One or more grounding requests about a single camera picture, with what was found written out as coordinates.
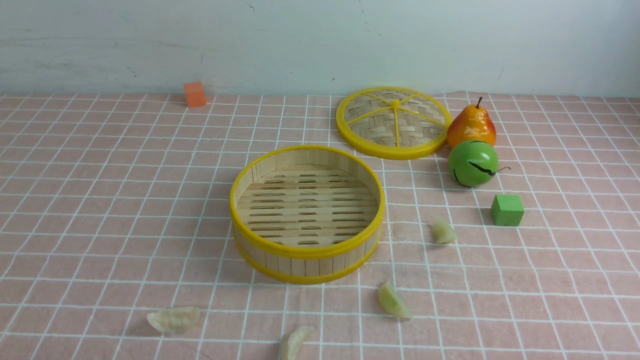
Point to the greenish dumpling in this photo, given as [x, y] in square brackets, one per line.
[392, 303]

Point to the pale dumpling bottom edge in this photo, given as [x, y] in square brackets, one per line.
[291, 344]

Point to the bamboo steamer tray yellow rim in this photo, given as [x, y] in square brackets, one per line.
[307, 214]

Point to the woven bamboo steamer lid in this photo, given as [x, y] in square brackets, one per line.
[393, 123]

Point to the orange foam cube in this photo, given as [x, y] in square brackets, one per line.
[195, 94]

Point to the green toy apple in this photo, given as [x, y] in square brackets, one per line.
[473, 163]

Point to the orange yellow toy pear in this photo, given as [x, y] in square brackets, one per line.
[472, 124]

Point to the green foam cube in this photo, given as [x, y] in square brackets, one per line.
[507, 210]

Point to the pink checkered tablecloth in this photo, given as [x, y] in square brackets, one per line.
[115, 206]

